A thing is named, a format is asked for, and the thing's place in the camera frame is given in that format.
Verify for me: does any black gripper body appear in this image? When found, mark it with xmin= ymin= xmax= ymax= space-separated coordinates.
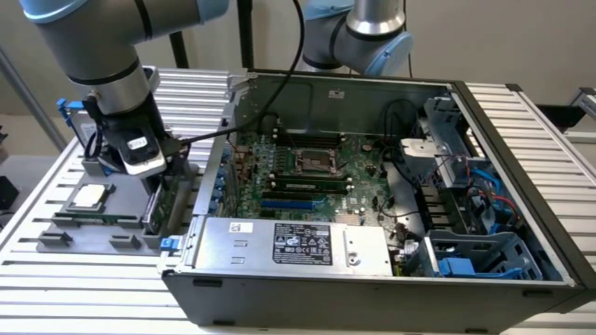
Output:
xmin=94 ymin=91 xmax=190 ymax=179

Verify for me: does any green graphics card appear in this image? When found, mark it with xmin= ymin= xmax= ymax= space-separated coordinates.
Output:
xmin=140 ymin=145 xmax=202 ymax=242

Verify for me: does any silver CPU chip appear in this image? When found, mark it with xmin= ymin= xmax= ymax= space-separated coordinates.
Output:
xmin=68 ymin=184 xmax=114 ymax=211

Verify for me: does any green RAM stick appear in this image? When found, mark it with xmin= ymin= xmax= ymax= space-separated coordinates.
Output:
xmin=54 ymin=211 xmax=141 ymax=225

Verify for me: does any black expansion slot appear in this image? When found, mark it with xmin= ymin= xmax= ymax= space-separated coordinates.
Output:
xmin=261 ymin=190 xmax=313 ymax=202

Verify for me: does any CPU socket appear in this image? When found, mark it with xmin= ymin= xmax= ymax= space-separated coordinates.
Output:
xmin=289 ymin=147 xmax=349 ymax=176

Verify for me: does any grey parts rack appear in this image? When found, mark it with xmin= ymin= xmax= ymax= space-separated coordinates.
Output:
xmin=36 ymin=156 xmax=202 ymax=256

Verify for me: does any installed RAM stick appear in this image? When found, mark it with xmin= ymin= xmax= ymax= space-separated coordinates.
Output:
xmin=273 ymin=179 xmax=349 ymax=192

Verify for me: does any blue expansion slot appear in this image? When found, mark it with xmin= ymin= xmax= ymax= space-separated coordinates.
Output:
xmin=258 ymin=198 xmax=328 ymax=213

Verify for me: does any black device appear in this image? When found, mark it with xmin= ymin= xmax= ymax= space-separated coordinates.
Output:
xmin=0 ymin=175 xmax=20 ymax=211

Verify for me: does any silver power supply unit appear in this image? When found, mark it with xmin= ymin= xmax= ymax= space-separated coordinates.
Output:
xmin=184 ymin=216 xmax=397 ymax=277

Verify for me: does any green motherboard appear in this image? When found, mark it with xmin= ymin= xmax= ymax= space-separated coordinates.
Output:
xmin=226 ymin=131 xmax=402 ymax=226

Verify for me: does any grey metal drive cage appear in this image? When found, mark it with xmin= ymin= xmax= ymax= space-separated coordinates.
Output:
xmin=398 ymin=96 xmax=490 ymax=188

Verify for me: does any black open PC case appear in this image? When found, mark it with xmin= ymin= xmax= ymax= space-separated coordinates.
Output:
xmin=156 ymin=68 xmax=596 ymax=326

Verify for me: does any grey disk bay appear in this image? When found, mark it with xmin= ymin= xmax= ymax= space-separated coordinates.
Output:
xmin=421 ymin=229 xmax=545 ymax=281

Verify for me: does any black box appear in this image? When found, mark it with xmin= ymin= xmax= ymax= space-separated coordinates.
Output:
xmin=533 ymin=103 xmax=585 ymax=134

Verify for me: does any aluminium profile bar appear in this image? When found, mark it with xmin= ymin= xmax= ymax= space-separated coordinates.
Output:
xmin=564 ymin=87 xmax=596 ymax=110

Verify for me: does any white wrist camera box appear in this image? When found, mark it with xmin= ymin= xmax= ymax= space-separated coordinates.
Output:
xmin=113 ymin=130 xmax=169 ymax=179

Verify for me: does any short black wrist cable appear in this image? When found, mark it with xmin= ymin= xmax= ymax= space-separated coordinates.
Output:
xmin=84 ymin=89 xmax=104 ymax=163

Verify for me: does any disk drive with blue bracket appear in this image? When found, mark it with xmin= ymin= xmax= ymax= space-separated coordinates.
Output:
xmin=54 ymin=98 xmax=106 ymax=165

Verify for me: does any black frame post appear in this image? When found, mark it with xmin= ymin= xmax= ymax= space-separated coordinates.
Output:
xmin=168 ymin=30 xmax=189 ymax=69
xmin=236 ymin=0 xmax=254 ymax=70

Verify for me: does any aluminium profile post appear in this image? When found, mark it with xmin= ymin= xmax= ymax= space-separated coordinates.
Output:
xmin=0 ymin=45 xmax=66 ymax=151

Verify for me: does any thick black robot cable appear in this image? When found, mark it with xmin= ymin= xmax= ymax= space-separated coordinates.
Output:
xmin=178 ymin=0 xmax=309 ymax=144

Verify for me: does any thin black looped wire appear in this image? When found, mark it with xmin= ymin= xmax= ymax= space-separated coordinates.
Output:
xmin=377 ymin=197 xmax=422 ymax=228

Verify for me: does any blue wire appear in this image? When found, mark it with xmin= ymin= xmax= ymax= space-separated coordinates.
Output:
xmin=468 ymin=166 xmax=506 ymax=235

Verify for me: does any red wire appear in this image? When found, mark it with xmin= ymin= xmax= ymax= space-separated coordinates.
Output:
xmin=482 ymin=195 xmax=518 ymax=221

